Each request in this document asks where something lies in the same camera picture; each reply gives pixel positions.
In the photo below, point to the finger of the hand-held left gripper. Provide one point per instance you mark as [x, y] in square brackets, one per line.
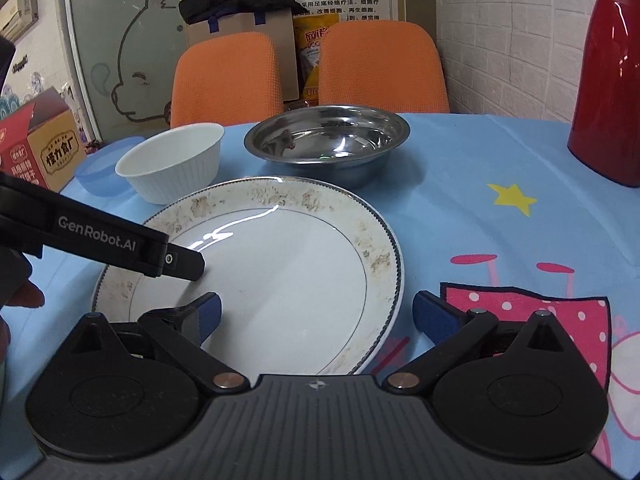
[185, 262]

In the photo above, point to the blue cartoon pig tablecloth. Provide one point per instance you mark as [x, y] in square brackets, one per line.
[500, 160]

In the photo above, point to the white air conditioner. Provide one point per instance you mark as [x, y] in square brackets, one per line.
[20, 12]

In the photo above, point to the blue plastic bowl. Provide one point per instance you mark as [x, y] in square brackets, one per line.
[97, 170]

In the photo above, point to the stainless steel bowl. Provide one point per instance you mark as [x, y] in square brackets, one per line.
[325, 135]

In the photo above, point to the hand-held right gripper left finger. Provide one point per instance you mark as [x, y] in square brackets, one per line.
[207, 312]

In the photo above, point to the person's left hand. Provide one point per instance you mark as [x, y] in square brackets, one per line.
[30, 296]

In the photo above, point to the black cloth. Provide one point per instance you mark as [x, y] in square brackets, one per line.
[235, 2]

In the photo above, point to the red cracker box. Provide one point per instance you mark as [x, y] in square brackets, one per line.
[45, 150]

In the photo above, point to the white plate with patterned rim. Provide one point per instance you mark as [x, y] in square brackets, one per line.
[280, 270]

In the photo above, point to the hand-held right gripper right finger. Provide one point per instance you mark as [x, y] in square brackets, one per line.
[432, 316]

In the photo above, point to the glass panel with pig drawing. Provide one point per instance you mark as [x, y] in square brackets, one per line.
[125, 35]

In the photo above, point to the white ribbed bowl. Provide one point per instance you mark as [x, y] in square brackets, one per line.
[175, 175]

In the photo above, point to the yellow snack bag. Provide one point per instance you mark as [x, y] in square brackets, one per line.
[310, 40]

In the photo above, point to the red thermos jug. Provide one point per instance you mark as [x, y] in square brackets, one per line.
[610, 85]

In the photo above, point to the orange fabric chair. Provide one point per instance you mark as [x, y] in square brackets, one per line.
[382, 67]
[225, 80]

